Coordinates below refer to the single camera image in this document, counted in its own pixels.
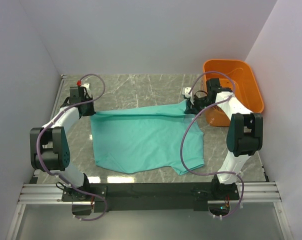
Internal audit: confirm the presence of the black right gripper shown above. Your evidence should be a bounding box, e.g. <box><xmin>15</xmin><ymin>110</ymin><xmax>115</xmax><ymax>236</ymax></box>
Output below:
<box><xmin>184</xmin><ymin>94</ymin><xmax>216</xmax><ymax>116</ymax></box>

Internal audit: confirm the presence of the orange plastic basket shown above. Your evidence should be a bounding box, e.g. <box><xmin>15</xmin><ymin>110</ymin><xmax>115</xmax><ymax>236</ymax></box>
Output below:
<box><xmin>202</xmin><ymin>59</ymin><xmax>265</xmax><ymax>128</ymax></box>

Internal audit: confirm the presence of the teal t shirt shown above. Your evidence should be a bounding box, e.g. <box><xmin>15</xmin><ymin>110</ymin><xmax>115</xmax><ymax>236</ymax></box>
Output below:
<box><xmin>90</xmin><ymin>101</ymin><xmax>205</xmax><ymax>175</ymax></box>

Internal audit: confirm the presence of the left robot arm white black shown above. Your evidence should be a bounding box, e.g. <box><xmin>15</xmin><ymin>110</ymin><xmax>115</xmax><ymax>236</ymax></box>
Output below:
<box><xmin>29</xmin><ymin>83</ymin><xmax>95</xmax><ymax>201</ymax></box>

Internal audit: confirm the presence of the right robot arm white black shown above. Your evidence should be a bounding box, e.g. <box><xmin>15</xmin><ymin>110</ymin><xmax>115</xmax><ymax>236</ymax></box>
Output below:
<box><xmin>182</xmin><ymin>78</ymin><xmax>263</xmax><ymax>200</ymax></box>

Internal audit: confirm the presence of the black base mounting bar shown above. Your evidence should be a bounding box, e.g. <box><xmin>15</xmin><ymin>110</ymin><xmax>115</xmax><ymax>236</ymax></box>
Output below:
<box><xmin>60</xmin><ymin>182</ymin><xmax>217</xmax><ymax>213</ymax></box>

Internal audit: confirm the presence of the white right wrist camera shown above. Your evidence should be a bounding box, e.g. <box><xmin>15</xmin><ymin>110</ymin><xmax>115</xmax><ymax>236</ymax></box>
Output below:
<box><xmin>181</xmin><ymin>87</ymin><xmax>193</xmax><ymax>99</ymax></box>

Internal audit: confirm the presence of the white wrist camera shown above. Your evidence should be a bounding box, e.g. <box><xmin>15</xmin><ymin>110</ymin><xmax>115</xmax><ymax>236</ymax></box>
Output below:
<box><xmin>76</xmin><ymin>80</ymin><xmax>92</xmax><ymax>98</ymax></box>
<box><xmin>181</xmin><ymin>87</ymin><xmax>193</xmax><ymax>99</ymax></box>

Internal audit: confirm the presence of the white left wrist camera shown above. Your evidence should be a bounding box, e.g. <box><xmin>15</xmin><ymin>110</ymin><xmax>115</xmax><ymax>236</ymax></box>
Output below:
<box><xmin>76</xmin><ymin>80</ymin><xmax>92</xmax><ymax>98</ymax></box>

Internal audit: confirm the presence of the aluminium frame rail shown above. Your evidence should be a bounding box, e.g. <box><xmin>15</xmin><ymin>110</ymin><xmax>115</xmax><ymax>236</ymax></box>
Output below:
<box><xmin>19</xmin><ymin>81</ymin><xmax>281</xmax><ymax>213</ymax></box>

